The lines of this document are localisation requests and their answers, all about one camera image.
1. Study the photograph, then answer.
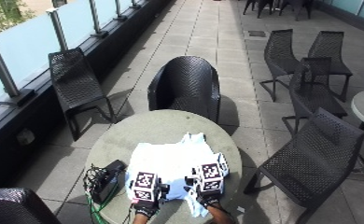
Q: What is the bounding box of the person's right hand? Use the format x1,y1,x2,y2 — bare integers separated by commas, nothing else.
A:
184,175,225,209

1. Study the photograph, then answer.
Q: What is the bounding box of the person's left hand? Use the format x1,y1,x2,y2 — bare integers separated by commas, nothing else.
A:
129,182,172,218

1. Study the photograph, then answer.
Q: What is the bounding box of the white cloth garment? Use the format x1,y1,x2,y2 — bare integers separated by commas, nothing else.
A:
124,132,231,218

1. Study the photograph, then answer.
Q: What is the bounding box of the white marker cube on right glove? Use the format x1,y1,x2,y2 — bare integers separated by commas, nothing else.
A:
195,161,227,193

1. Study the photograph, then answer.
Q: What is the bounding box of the white marker cube on glove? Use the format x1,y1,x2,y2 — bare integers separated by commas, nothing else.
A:
129,171,161,203
195,161,227,193

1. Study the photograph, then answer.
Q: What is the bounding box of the white marker cube on left glove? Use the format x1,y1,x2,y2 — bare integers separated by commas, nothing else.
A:
129,171,161,203

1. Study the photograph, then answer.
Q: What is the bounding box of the black device box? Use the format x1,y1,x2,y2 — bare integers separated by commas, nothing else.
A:
91,160,128,204

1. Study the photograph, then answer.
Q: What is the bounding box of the black perforated plastic chair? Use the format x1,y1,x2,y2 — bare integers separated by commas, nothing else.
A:
243,107,364,224
307,30,355,103
283,57,349,135
47,47,119,142
260,28,300,103

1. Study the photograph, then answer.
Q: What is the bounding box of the black wicker armchair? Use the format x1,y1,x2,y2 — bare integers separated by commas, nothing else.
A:
147,55,223,124
0,187,63,224

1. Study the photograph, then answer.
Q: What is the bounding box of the black chair with thin legs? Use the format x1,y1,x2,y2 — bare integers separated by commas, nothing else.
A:
279,0,316,22
243,0,276,19

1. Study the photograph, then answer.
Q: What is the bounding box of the green and black cable bundle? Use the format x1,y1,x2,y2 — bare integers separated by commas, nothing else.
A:
81,163,120,224

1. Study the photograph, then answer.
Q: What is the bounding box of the metal railing post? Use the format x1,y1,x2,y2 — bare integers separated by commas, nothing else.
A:
45,7,69,52
113,0,129,22
0,35,37,106
88,0,109,39

